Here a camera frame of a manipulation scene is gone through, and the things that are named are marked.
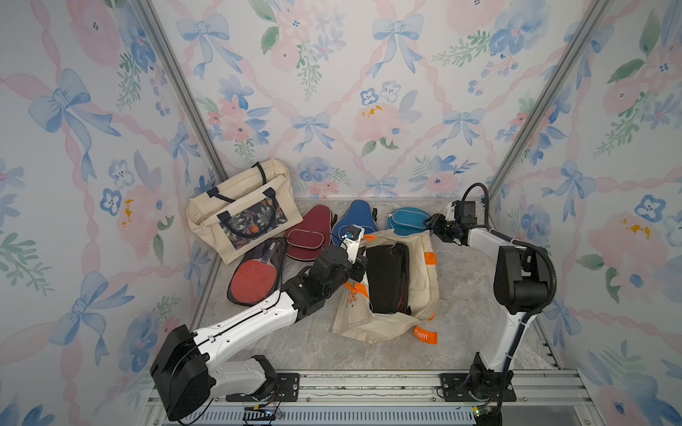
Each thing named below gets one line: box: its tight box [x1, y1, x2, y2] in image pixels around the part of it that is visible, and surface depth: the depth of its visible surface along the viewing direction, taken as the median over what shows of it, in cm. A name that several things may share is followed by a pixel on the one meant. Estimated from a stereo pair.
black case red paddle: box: [365, 242, 413, 316], surface depth 86 cm
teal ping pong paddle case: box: [386, 206, 433, 237], surface depth 109 cm
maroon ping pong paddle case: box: [285, 205, 333, 261], surface depth 107 cm
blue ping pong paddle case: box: [331, 199, 380, 246], surface depth 116 cm
